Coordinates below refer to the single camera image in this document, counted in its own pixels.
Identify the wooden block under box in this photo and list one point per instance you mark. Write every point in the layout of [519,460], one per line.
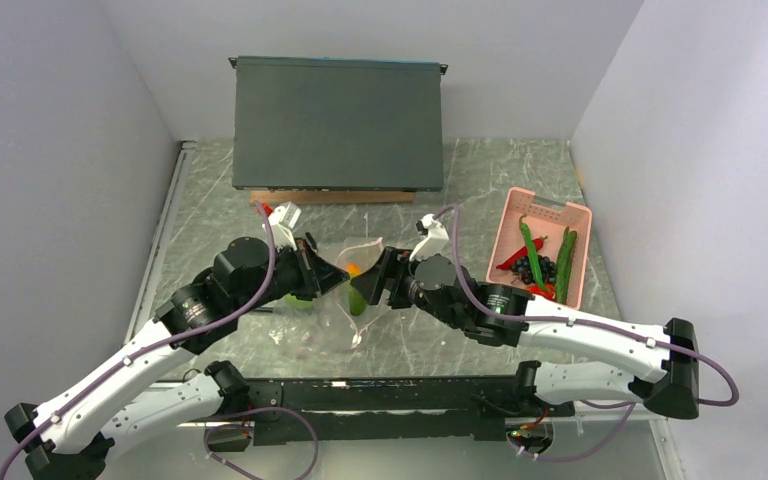
[319,197]

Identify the orange-green mango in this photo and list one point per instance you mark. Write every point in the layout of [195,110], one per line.
[356,302]

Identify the green cucumber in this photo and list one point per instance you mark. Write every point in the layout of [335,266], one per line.
[564,265]

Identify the dark grey rack box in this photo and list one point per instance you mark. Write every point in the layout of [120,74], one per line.
[316,124]

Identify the pink plastic basket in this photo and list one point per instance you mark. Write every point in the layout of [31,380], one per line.
[547,221]

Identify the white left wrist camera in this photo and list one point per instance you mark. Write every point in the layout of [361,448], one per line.
[280,225]

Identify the red strawberry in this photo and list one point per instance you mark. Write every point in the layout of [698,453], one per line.
[547,292]

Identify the long green chili pepper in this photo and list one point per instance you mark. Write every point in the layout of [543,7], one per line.
[533,257]

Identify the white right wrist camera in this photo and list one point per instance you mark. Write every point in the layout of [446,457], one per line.
[433,237]

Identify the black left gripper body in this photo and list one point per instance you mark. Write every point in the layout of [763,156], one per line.
[291,273]

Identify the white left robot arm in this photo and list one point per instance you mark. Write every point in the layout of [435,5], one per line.
[75,434]

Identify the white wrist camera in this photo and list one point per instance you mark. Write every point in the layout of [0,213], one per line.
[433,237]
[280,225]

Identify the clear pink-dotted zip bag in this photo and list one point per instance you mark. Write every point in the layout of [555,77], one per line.
[329,328]

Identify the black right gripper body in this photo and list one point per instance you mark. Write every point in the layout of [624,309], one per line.
[405,290]

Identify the green apple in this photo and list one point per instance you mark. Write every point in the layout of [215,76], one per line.
[295,303]

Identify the red chili pepper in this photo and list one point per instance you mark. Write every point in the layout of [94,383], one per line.
[519,256]

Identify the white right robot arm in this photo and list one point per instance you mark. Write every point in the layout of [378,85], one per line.
[622,362]

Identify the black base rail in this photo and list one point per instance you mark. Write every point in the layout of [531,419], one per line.
[281,411]

